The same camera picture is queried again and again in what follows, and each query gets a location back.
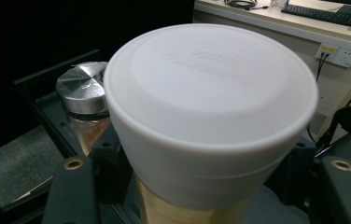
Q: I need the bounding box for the light office desk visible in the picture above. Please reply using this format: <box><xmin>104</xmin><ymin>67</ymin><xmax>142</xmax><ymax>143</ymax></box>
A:
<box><xmin>193</xmin><ymin>0</ymin><xmax>351</xmax><ymax>58</ymax></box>

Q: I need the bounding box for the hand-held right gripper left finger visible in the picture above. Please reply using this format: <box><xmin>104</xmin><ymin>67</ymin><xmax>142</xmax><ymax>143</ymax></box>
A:
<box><xmin>41</xmin><ymin>123</ymin><xmax>134</xmax><ymax>224</ymax></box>

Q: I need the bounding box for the glass jar with white lid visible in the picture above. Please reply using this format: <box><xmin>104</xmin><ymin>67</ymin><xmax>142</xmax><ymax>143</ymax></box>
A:
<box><xmin>103</xmin><ymin>22</ymin><xmax>319</xmax><ymax>224</ymax></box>

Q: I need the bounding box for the coiled black cable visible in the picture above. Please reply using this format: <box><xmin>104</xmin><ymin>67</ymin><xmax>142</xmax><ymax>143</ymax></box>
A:
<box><xmin>224</xmin><ymin>0</ymin><xmax>270</xmax><ymax>11</ymax></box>

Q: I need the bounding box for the black metal shelf rack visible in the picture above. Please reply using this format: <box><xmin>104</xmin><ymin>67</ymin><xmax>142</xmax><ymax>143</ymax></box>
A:
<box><xmin>13</xmin><ymin>48</ymin><xmax>148</xmax><ymax>224</ymax></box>

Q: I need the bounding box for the black keyboard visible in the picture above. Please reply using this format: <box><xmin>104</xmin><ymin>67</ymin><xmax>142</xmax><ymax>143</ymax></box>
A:
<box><xmin>280</xmin><ymin>3</ymin><xmax>351</xmax><ymax>29</ymax></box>

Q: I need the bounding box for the white wall socket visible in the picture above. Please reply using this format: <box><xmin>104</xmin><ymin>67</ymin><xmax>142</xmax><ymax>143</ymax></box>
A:
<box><xmin>314</xmin><ymin>42</ymin><xmax>351</xmax><ymax>69</ymax></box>

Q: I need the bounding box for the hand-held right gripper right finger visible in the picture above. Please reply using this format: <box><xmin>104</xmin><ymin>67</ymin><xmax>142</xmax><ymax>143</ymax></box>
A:
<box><xmin>263</xmin><ymin>139</ymin><xmax>351</xmax><ymax>224</ymax></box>

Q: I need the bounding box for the black curtain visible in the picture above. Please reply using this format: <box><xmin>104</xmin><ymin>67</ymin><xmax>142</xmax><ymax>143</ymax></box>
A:
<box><xmin>0</xmin><ymin>0</ymin><xmax>195</xmax><ymax>158</ymax></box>

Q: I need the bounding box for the black socket cable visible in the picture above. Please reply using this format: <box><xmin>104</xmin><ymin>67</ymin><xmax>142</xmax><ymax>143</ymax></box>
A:
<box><xmin>306</xmin><ymin>51</ymin><xmax>330</xmax><ymax>145</ymax></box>

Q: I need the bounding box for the glass jar with silver lid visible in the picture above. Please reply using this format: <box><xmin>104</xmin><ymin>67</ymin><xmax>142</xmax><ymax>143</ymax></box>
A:
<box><xmin>55</xmin><ymin>61</ymin><xmax>113</xmax><ymax>157</ymax></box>

